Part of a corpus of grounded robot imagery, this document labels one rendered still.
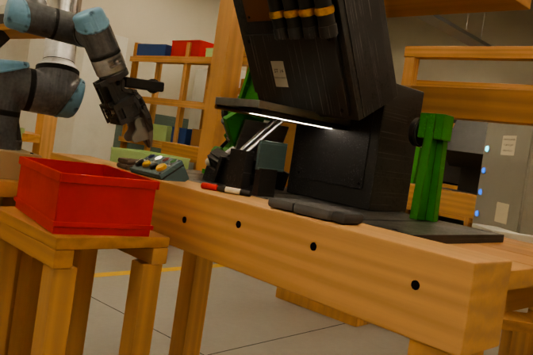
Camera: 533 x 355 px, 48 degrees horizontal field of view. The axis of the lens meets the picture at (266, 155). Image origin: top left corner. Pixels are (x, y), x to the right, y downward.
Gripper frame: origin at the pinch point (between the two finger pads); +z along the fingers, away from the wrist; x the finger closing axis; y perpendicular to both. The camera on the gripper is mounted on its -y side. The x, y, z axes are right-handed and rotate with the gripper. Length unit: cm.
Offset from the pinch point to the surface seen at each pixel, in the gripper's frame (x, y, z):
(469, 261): 87, 3, 9
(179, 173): 2.2, -3.1, 11.3
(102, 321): -138, -7, 127
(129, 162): -18.5, -1.1, 9.5
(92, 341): -114, 9, 116
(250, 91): 5.2, -32.0, 0.9
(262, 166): 23.1, -14.0, 12.3
